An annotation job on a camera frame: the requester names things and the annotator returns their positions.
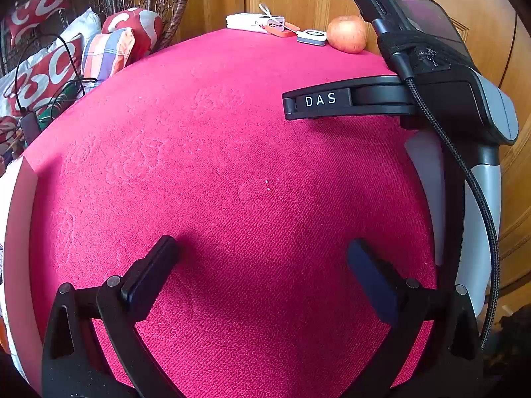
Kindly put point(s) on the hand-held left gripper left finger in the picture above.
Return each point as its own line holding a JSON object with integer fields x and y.
{"x": 149, "y": 273}

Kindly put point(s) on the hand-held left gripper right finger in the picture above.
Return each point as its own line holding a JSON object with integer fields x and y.
{"x": 373, "y": 286}

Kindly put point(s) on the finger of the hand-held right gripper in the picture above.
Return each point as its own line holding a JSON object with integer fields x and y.
{"x": 323, "y": 100}

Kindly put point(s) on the white blue small device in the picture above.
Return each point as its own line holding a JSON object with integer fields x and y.
{"x": 311, "y": 36}

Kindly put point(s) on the red apple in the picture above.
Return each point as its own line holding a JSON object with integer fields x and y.
{"x": 347, "y": 35}

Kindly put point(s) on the red plastic item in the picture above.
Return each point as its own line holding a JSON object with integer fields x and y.
{"x": 286, "y": 33}

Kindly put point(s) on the white power strip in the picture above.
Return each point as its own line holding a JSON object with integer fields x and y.
{"x": 249, "y": 22}

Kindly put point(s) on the black power adapter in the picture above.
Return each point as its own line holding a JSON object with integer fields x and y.
{"x": 30, "y": 126}

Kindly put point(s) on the round red white cushion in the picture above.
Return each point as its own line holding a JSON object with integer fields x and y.
{"x": 141, "y": 25}

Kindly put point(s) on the crumpled red white cushion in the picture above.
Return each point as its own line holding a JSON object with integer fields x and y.
{"x": 6, "y": 126}

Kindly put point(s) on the plaid pillow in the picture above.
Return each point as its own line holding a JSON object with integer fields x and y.
{"x": 106, "y": 52}

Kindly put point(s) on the large red white pillow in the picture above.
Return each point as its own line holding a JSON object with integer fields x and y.
{"x": 45, "y": 74}

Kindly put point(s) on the small red white pillow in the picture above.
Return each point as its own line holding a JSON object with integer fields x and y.
{"x": 37, "y": 10}

